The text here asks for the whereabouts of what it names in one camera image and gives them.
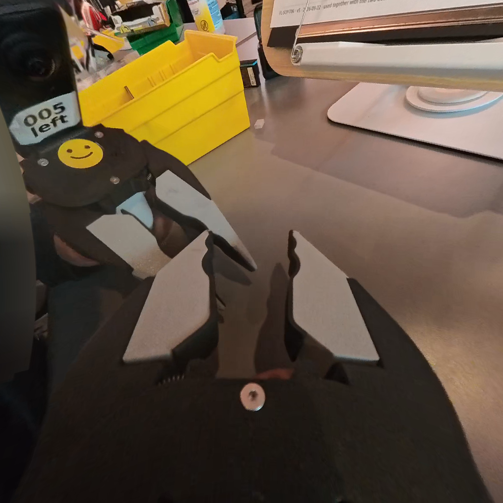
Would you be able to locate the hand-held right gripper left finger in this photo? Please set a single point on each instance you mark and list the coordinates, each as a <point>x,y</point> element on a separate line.
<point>173,314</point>

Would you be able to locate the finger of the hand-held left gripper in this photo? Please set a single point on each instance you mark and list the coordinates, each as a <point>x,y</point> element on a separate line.
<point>122,239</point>
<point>204,212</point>

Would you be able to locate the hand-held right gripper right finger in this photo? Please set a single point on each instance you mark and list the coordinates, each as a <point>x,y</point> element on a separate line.
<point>330,314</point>

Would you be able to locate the person's left hand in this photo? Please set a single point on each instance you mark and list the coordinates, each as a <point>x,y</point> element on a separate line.
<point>70,255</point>

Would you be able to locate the small yellow plastic bin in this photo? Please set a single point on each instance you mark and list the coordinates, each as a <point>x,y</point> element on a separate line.
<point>107,42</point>

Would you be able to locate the small black box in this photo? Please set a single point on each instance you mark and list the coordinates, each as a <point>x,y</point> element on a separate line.
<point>249,74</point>

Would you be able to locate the green plastic bin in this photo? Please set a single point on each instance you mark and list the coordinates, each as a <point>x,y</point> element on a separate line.
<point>157,39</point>

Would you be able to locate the white bottle with yellow label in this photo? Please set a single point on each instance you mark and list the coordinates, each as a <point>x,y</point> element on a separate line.
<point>201,17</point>

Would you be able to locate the bottle with blue label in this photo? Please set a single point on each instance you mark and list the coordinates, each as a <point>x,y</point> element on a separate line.
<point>217,13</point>

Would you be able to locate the wooden document stand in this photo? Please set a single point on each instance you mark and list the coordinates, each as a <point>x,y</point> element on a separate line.
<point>393,59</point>

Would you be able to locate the printed instruction sheet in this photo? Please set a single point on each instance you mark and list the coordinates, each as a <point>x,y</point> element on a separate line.
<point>373,10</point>

